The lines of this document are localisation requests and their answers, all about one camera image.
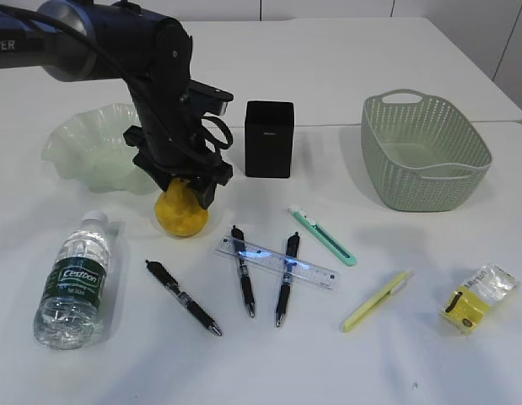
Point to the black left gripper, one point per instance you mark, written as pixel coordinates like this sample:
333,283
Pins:
181,133

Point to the yellow pear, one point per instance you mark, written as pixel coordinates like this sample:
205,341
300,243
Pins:
178,211

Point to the green utility knife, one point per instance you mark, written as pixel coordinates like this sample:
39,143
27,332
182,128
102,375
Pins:
323,236

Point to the clear water bottle green label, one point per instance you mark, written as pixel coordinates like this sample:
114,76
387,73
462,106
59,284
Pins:
68,313

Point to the yellow green pen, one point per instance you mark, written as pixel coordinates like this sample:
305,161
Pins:
389,289

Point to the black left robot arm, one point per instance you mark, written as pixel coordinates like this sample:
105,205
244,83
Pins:
83,41

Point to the black pen middle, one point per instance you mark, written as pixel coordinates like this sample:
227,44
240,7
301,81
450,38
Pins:
243,272

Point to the black pen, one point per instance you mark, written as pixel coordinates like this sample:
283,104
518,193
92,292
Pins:
172,285
243,272
292,248

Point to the black pen far left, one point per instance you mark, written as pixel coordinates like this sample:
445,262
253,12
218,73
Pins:
172,285

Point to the pale green wavy glass plate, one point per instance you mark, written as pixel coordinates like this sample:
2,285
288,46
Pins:
89,147

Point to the black square pen holder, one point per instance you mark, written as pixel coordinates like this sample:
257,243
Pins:
269,127

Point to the black pen right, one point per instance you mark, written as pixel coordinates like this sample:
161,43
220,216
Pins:
292,248

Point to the clear plastic ruler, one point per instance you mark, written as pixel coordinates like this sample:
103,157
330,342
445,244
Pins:
277,262

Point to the green plastic woven basket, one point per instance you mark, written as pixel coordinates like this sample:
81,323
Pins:
422,156

